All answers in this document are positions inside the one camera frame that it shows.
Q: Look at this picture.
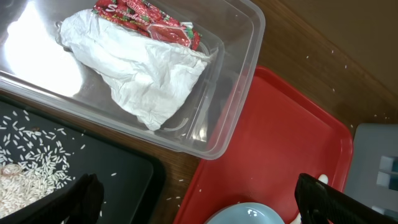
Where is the clear plastic bin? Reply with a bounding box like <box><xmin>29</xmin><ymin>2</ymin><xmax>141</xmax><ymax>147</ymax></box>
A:
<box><xmin>1</xmin><ymin>0</ymin><xmax>266</xmax><ymax>160</ymax></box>

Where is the white napkin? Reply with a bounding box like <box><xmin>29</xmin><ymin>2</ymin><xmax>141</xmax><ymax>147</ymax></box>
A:
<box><xmin>59</xmin><ymin>9</ymin><xmax>215</xmax><ymax>131</ymax></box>

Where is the grey dishwasher rack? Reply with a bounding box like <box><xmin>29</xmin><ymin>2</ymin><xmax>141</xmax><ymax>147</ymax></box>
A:
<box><xmin>344</xmin><ymin>123</ymin><xmax>397</xmax><ymax>220</ymax></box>

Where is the black food waste tray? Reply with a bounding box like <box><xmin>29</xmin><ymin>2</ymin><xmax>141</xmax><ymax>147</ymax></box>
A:
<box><xmin>1</xmin><ymin>96</ymin><xmax>165</xmax><ymax>223</ymax></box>

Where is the red plastic tray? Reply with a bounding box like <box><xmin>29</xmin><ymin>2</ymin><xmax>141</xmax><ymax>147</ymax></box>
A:
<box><xmin>175</xmin><ymin>67</ymin><xmax>353</xmax><ymax>223</ymax></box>

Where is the pile of rice waste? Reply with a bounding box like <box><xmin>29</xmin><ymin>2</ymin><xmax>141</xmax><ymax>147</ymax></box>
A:
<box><xmin>1</xmin><ymin>106</ymin><xmax>84</xmax><ymax>223</ymax></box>

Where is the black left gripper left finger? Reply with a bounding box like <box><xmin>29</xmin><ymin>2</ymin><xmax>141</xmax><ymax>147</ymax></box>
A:
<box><xmin>21</xmin><ymin>174</ymin><xmax>104</xmax><ymax>224</ymax></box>

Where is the light blue plate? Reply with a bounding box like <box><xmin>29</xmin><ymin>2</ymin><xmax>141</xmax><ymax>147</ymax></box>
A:
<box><xmin>205</xmin><ymin>202</ymin><xmax>284</xmax><ymax>224</ymax></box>

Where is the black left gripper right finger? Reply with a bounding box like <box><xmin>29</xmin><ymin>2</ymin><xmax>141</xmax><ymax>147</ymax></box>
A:
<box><xmin>303</xmin><ymin>185</ymin><xmax>397</xmax><ymax>224</ymax></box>

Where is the red strawberry candy wrapper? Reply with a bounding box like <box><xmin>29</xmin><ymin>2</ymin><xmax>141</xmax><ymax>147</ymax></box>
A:
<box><xmin>93</xmin><ymin>0</ymin><xmax>201</xmax><ymax>50</ymax></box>

